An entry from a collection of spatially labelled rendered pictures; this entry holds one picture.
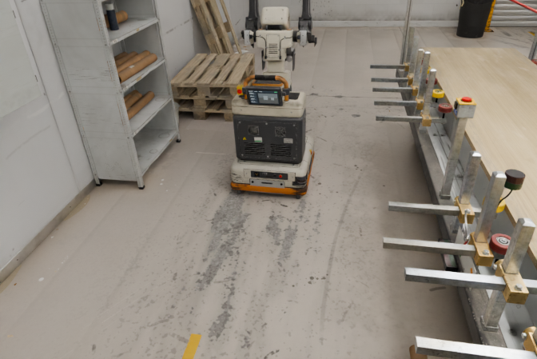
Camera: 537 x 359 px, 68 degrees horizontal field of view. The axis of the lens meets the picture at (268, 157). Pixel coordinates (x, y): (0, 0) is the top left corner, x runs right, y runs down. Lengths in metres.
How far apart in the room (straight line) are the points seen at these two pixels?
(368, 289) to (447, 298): 0.45
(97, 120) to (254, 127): 1.26
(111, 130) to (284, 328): 2.02
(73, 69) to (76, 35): 0.26
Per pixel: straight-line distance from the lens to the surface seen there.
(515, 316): 1.84
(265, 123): 2.99
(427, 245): 1.63
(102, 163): 3.63
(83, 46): 3.23
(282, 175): 3.09
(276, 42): 3.13
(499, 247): 1.65
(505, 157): 2.24
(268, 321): 2.41
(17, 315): 2.90
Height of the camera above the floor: 1.91
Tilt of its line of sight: 30 degrees down
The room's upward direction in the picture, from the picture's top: 3 degrees counter-clockwise
